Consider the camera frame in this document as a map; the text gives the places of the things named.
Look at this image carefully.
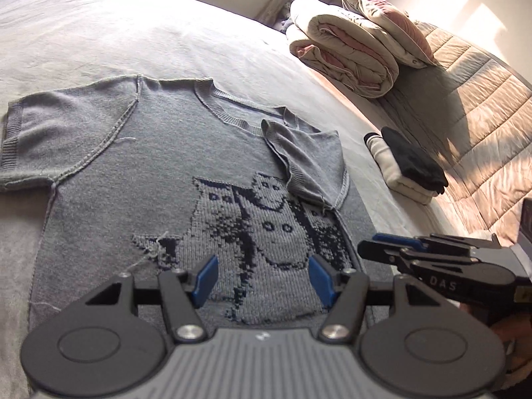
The folded beige pink quilt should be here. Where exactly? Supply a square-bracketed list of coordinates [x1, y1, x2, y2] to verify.
[289, 0, 402, 99]

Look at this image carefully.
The person's right hand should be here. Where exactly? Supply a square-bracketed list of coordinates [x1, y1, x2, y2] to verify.
[490, 314, 532, 383]

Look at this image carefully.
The beige pink pillow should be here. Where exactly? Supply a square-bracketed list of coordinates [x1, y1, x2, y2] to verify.
[332, 0, 437, 69]

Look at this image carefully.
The grey knit sweater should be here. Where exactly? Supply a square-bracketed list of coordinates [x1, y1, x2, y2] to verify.
[0, 74, 366, 337]

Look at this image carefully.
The quilted padded headboard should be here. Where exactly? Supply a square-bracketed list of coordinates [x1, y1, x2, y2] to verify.
[378, 23, 532, 242]

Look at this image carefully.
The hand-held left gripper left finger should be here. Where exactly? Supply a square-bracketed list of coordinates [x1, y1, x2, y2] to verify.
[85, 255, 219, 343]

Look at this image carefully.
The folded black garment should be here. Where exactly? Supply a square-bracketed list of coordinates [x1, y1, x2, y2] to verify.
[381, 127, 450, 195]

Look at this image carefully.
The bed with grey sheet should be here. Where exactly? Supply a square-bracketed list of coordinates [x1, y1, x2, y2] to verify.
[0, 0, 466, 399]

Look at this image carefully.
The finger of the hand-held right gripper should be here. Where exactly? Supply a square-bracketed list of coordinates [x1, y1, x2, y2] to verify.
[395, 248, 473, 278]
[357, 233, 501, 264]

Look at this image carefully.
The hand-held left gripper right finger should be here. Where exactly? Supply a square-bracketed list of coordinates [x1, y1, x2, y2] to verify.
[308, 253, 447, 343]

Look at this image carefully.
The folded beige garment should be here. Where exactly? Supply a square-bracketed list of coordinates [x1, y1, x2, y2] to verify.
[364, 132, 437, 205]

